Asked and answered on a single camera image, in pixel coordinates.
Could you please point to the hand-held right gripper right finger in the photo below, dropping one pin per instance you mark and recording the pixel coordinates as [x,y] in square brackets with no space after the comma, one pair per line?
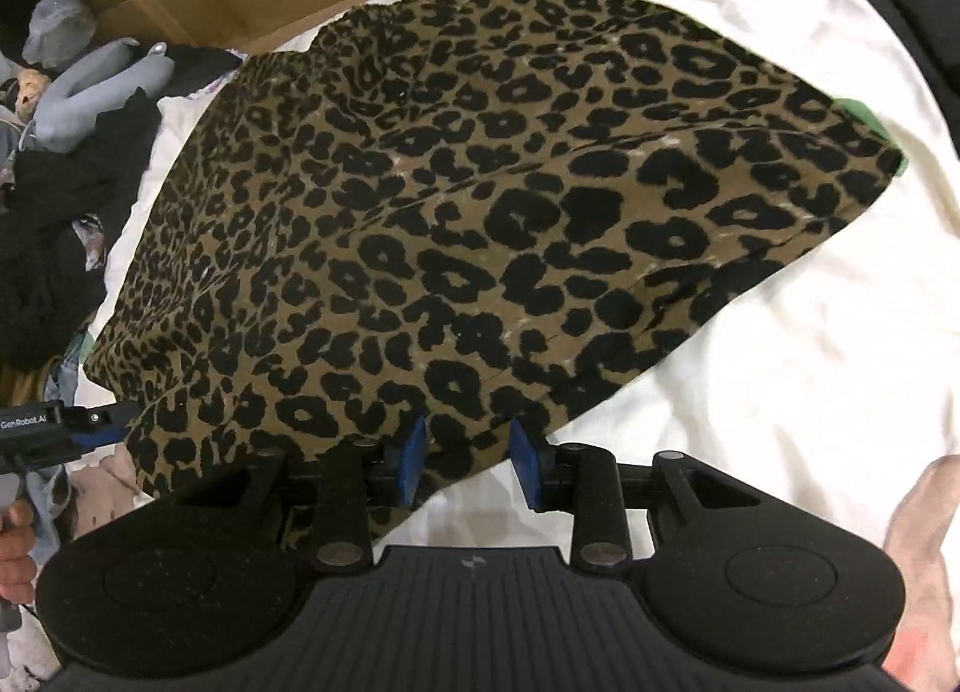
[525,468]

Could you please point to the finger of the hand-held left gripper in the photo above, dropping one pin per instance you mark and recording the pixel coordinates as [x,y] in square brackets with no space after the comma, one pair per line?
[101,422]

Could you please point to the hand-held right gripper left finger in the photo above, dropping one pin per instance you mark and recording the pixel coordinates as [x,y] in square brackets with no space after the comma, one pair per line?
[411,465]

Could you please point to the leopard print garment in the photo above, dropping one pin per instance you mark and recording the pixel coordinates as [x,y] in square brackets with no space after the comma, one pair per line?
[465,212]

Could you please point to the person's left hand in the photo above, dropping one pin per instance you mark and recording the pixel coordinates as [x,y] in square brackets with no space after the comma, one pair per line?
[15,557]

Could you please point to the black knit cloth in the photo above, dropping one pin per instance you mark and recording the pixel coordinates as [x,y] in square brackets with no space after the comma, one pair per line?
[60,227]

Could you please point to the white bear print blanket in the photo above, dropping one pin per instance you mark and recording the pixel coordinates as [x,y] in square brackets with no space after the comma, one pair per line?
[787,392]

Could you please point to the grey cloth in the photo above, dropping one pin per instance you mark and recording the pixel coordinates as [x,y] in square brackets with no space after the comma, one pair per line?
[90,92]

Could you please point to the person's leg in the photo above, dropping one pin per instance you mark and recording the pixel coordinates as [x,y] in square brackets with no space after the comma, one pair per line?
[926,572]

